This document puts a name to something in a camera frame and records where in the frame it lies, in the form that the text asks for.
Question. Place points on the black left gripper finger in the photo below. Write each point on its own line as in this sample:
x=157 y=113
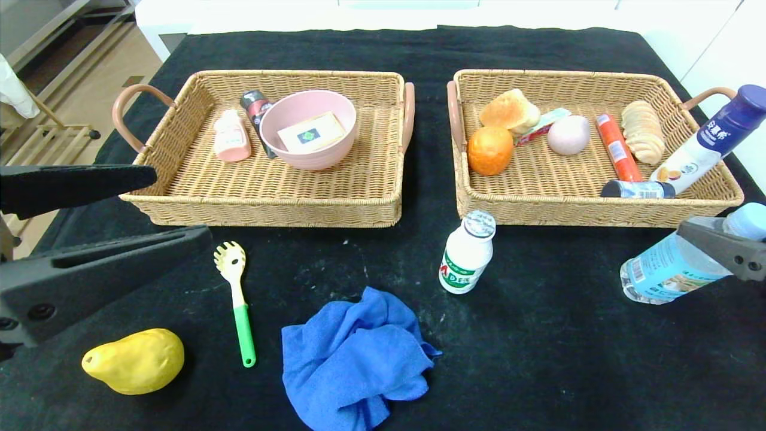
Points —
x=102 y=275
x=78 y=188

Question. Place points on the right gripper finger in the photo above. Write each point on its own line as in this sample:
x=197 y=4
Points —
x=727 y=251

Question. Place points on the clear water bottle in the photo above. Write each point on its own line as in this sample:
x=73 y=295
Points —
x=664 y=269

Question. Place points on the white bottle blue cap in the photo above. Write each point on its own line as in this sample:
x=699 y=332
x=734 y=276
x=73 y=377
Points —
x=694 y=157

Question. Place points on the white milk drink bottle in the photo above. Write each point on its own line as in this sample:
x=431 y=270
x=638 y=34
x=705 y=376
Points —
x=467 y=254

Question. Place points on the beige metal trolley rack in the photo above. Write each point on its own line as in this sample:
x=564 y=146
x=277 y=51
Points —
x=54 y=143

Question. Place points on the yellow pear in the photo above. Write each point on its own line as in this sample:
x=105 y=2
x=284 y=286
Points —
x=136 y=362

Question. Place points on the white hanging cloth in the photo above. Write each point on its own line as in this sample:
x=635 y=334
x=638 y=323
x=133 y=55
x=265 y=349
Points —
x=15 y=90

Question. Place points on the beige ridged bread roll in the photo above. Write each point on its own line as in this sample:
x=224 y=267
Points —
x=641 y=130

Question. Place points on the orange sausage stick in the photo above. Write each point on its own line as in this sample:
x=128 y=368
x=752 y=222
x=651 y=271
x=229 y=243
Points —
x=616 y=148

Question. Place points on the small pink bottle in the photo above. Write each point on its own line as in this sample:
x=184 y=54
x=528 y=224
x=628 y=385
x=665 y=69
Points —
x=231 y=139

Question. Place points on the black tube red label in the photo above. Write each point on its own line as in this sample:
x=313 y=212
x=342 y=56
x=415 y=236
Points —
x=256 y=109

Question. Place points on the pale pink egg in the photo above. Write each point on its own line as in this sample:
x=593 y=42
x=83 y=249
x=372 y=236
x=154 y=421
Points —
x=568 y=135

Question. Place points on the green red snack pack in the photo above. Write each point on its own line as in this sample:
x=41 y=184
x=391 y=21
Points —
x=549 y=120

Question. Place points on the black table cloth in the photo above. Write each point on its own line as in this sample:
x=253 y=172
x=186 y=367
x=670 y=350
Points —
x=538 y=371

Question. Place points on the white counter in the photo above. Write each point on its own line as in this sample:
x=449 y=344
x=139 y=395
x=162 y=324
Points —
x=239 y=15

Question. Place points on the white card box blue diamond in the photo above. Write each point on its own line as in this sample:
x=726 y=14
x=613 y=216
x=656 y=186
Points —
x=311 y=134

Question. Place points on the pink bowl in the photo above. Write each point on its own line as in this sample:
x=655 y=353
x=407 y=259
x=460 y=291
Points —
x=323 y=159

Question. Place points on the orange fruit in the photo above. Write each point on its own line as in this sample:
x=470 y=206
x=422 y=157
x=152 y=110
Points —
x=489 y=151

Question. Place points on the golden bread bun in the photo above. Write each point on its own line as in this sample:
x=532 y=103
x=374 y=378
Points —
x=505 y=112

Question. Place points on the blue cloth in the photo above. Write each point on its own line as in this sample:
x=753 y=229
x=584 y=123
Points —
x=353 y=359

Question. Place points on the metal shelf frame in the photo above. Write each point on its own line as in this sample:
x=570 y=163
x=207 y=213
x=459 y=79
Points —
x=60 y=27

